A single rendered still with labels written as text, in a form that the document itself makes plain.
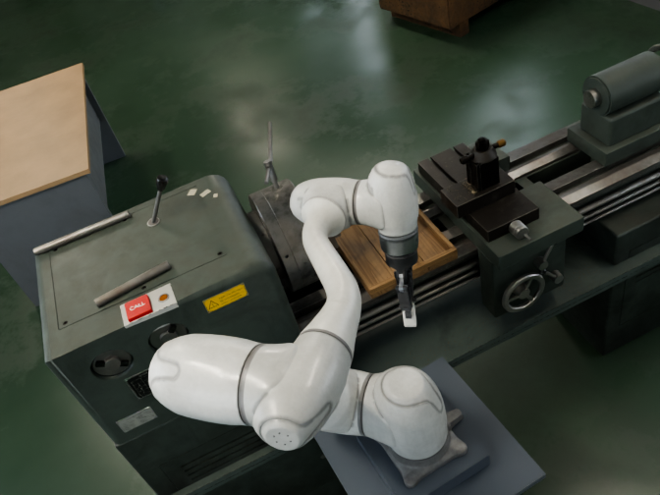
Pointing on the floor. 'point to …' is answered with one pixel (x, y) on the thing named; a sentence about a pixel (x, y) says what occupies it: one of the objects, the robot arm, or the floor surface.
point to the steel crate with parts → (438, 13)
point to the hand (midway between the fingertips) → (409, 314)
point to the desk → (50, 167)
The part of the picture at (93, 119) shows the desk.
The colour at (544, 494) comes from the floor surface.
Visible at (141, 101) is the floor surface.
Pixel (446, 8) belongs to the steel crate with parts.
